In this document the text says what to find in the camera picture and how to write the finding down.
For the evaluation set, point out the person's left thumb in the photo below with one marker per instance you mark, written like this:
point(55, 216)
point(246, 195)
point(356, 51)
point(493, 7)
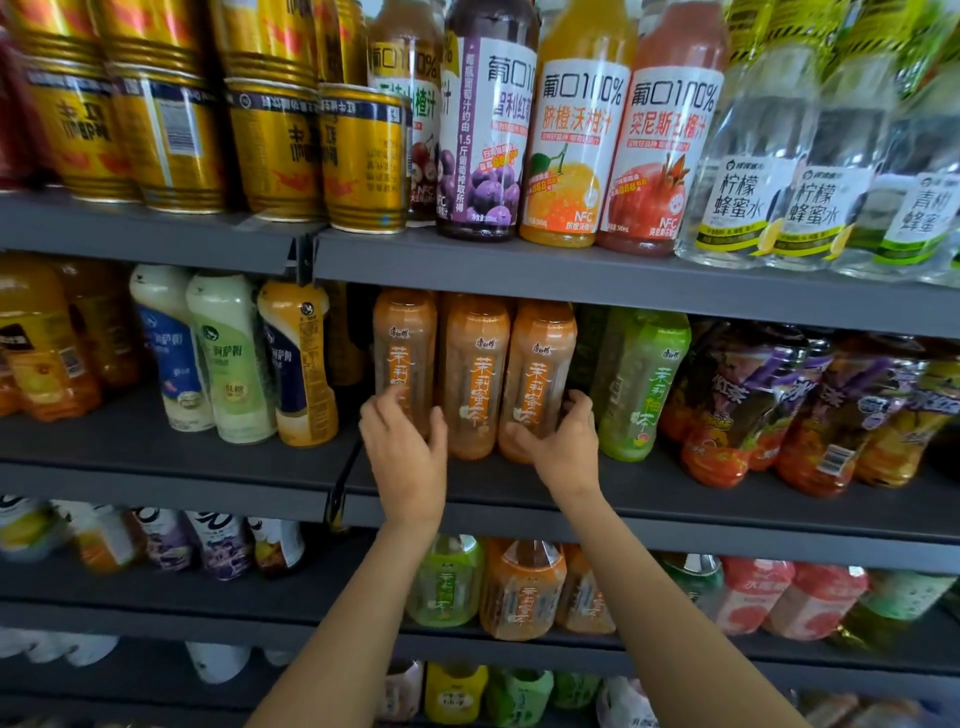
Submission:
point(438, 433)

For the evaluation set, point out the small orange tea bottle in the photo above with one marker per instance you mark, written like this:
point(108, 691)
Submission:
point(521, 592)
point(585, 596)

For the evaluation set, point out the white green-label milk tea bottle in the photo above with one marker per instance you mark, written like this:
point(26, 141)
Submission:
point(232, 360)

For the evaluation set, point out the dark green drink bottle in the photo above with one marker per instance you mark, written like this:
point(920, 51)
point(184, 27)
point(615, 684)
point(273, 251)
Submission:
point(694, 581)

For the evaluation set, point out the white small carton drink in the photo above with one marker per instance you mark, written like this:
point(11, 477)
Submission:
point(622, 705)

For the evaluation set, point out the pink small carton drink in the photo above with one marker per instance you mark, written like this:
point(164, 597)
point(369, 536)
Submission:
point(403, 690)

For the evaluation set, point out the person's left hand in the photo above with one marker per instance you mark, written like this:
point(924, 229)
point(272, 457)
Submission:
point(409, 469)

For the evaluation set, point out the yellow small carton drink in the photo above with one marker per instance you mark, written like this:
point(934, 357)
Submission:
point(456, 694)

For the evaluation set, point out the person's right thumb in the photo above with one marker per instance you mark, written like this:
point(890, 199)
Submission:
point(523, 441)

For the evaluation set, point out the person's right hand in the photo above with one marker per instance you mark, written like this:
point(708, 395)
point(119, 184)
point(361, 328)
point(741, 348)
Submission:
point(566, 457)

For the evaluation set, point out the clear green-label water bottle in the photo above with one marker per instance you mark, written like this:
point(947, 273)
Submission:
point(911, 195)

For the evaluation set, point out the pink peach drink bottle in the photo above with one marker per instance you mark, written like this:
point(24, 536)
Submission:
point(750, 596)
point(814, 604)

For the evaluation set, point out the small purple-label drink bottle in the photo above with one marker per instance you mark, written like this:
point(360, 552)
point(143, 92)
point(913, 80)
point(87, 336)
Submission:
point(166, 538)
point(221, 546)

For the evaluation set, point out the yellow lemon tea bottle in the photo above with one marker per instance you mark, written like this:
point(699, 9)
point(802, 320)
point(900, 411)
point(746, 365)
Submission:
point(41, 337)
point(105, 322)

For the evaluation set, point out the green small carton drink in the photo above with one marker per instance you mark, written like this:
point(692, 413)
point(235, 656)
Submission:
point(519, 697)

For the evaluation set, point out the red blood orange juice bottle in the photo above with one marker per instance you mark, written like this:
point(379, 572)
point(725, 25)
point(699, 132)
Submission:
point(656, 150)

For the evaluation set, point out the light green drink bottle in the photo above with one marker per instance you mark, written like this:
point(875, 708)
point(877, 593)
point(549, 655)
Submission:
point(892, 607)

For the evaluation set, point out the small yellow-label drink bottle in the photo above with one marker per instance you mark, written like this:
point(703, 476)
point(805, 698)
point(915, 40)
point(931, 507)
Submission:
point(277, 544)
point(26, 529)

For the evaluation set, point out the person's left forearm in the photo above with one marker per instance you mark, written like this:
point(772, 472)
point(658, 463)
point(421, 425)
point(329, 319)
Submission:
point(352, 630)

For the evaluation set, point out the green jasmine tea bottle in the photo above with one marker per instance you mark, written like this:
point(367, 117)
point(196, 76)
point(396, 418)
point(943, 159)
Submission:
point(637, 382)

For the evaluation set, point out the stack of gold drink cans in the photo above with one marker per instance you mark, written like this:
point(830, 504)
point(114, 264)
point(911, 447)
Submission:
point(187, 112)

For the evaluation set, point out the orange jasmine tea bottle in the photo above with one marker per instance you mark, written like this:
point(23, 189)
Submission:
point(538, 360)
point(405, 345)
point(474, 375)

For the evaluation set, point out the purple-label fruit tea bottle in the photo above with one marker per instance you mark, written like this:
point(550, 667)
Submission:
point(911, 427)
point(847, 420)
point(735, 405)
point(795, 397)

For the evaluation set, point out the black shelf divider clip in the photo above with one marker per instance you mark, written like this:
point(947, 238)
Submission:
point(341, 495)

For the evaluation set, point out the brown fruit juice bottle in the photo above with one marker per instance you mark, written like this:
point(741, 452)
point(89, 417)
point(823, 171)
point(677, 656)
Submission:
point(409, 45)

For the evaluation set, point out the small green tea bottle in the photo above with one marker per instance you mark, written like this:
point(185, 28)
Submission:
point(446, 581)

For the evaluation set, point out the person's right forearm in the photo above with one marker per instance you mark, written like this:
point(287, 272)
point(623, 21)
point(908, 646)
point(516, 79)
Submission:
point(660, 622)

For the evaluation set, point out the yellow blue-label milk tea bottle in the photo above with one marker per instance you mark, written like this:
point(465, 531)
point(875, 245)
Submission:
point(300, 367)

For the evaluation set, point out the white blue-label milk tea bottle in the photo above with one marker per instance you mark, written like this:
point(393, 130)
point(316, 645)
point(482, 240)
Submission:
point(169, 345)

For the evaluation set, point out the grey shelf board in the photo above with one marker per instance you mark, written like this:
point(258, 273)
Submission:
point(750, 525)
point(150, 469)
point(135, 694)
point(187, 607)
point(150, 236)
point(637, 285)

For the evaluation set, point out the small orange-label drink bottle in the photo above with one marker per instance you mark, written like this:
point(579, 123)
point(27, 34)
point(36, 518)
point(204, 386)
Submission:
point(101, 536)

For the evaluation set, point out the purple grape juice bottle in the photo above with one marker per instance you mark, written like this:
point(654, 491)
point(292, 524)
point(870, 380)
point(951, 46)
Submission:
point(484, 127)

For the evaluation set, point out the clear yellow-label water bottle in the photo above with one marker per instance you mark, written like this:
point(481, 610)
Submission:
point(832, 172)
point(750, 165)

